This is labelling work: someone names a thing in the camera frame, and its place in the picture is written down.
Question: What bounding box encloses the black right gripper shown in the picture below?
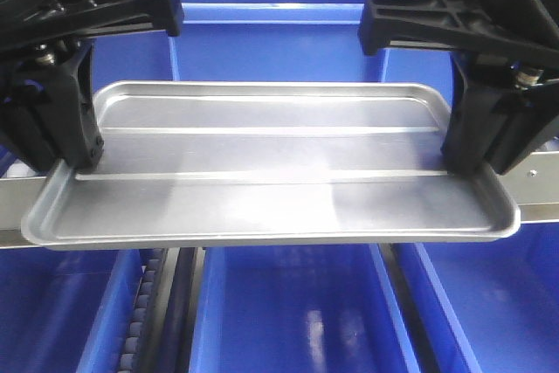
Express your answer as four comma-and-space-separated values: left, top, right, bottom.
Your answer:
358, 0, 558, 175

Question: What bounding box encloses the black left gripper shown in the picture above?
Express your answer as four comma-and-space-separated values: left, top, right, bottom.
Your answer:
1, 0, 182, 172

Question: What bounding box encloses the silver metal tray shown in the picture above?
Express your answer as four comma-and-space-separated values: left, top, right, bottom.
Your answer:
21, 81, 521, 250

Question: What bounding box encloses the upper left roller track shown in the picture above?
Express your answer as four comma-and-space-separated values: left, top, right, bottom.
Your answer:
3, 160, 38, 178

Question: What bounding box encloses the steel rack front beam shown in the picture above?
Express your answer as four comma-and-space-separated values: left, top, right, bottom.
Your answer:
1, 150, 558, 249

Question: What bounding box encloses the large blue plastic bin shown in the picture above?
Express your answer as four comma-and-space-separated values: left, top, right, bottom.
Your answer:
93, 0, 452, 97

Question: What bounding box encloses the lower right blue bin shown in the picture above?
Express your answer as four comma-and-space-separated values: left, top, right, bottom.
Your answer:
395, 223, 558, 372

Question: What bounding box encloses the lower left blue bin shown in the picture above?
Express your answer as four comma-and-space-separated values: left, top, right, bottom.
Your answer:
1, 248, 143, 372

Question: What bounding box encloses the lower shelf roller track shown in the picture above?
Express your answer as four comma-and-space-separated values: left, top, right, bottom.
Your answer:
116, 248, 197, 372

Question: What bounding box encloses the lower blue plastic bin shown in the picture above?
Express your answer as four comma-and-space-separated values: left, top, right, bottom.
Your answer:
190, 245, 419, 372

